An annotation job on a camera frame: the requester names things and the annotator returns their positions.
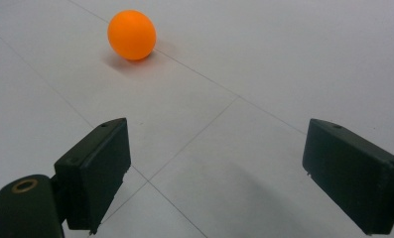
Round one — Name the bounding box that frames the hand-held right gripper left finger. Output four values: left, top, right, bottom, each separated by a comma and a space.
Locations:
54, 117, 132, 235

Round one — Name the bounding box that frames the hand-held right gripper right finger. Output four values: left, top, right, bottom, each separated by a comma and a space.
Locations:
302, 118, 394, 236

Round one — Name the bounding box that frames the orange ping-pong ball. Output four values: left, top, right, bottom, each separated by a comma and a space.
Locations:
106, 9, 158, 61

